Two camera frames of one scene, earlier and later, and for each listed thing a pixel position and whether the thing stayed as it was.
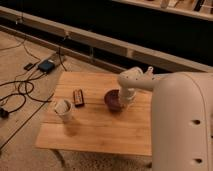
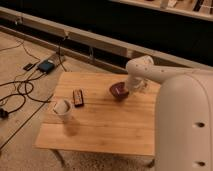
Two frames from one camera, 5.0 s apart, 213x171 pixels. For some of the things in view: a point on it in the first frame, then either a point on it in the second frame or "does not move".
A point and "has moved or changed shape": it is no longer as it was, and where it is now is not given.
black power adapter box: x=46 y=66 does not move
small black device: x=29 y=66 does not move
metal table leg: x=59 y=155 does not move
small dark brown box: x=78 y=97 does not move
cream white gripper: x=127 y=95 -> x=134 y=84
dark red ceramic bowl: x=112 y=100 has moved or changed shape
